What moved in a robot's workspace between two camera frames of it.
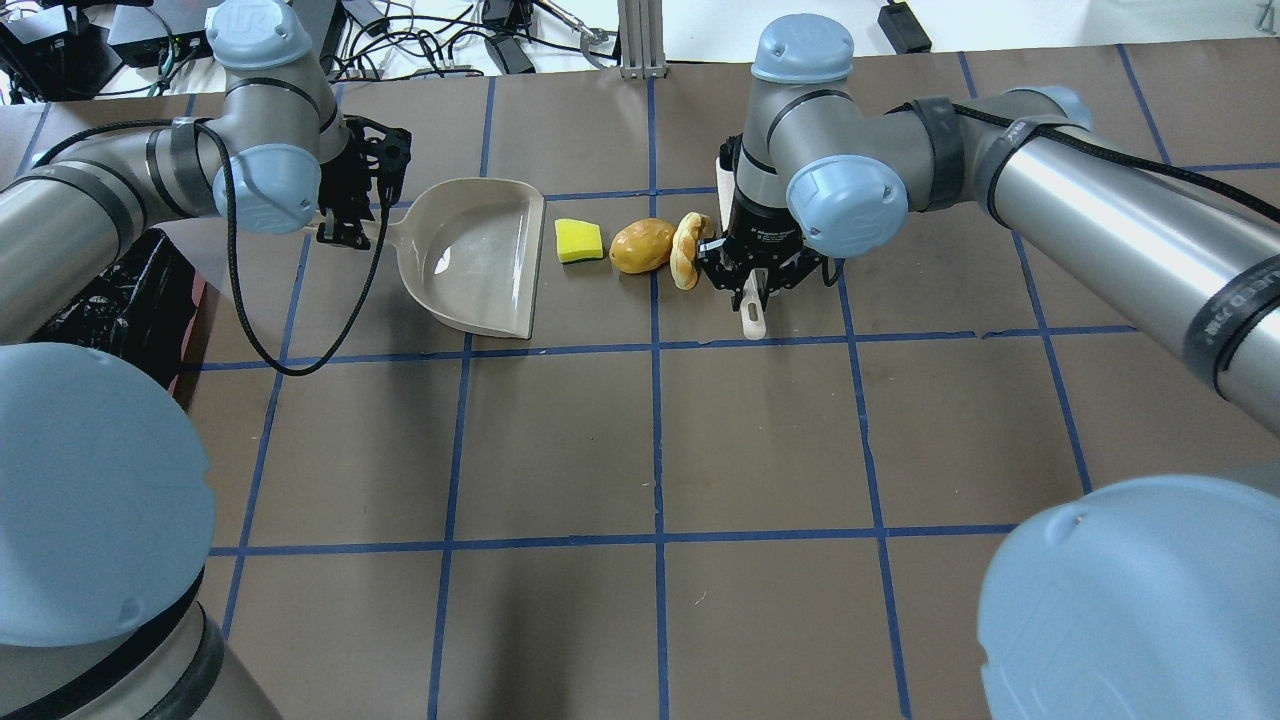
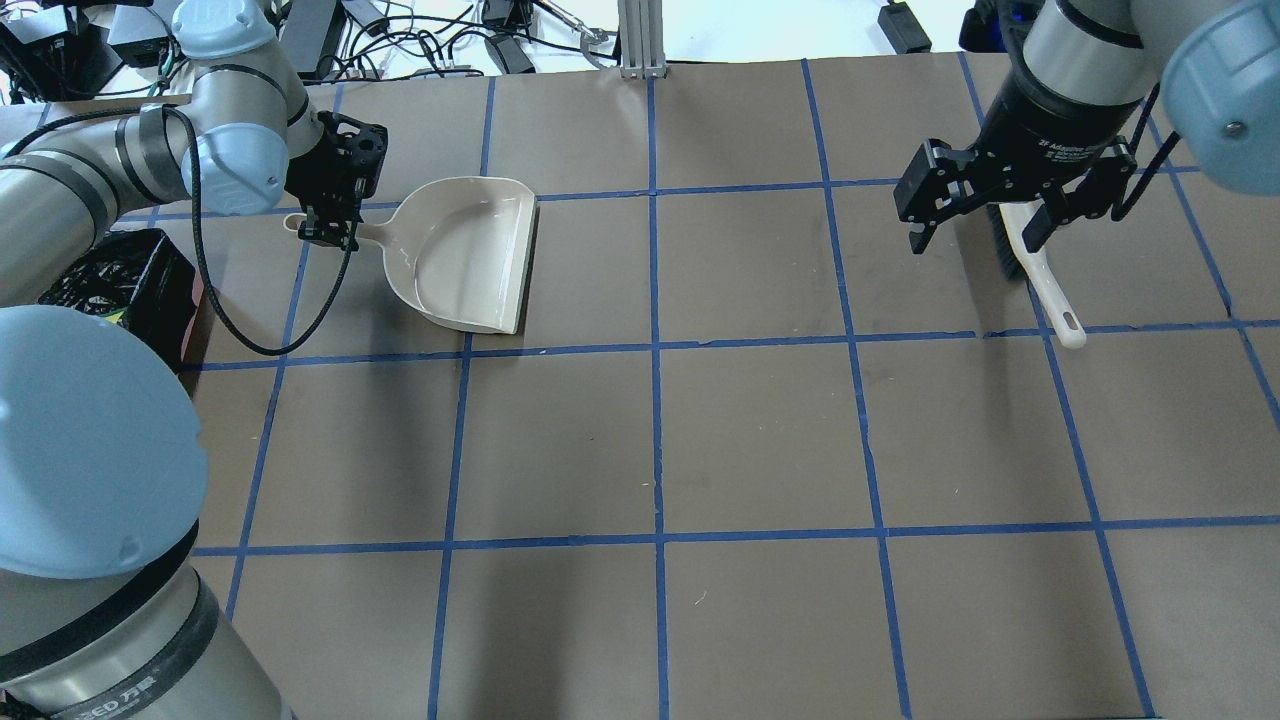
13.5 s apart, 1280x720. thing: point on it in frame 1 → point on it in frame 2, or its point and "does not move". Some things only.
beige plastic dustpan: (471, 251) does not move
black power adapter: (903, 29) does not move
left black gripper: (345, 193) does not move
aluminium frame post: (642, 39) does not move
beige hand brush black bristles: (753, 320) → (1021, 264)
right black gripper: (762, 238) → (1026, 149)
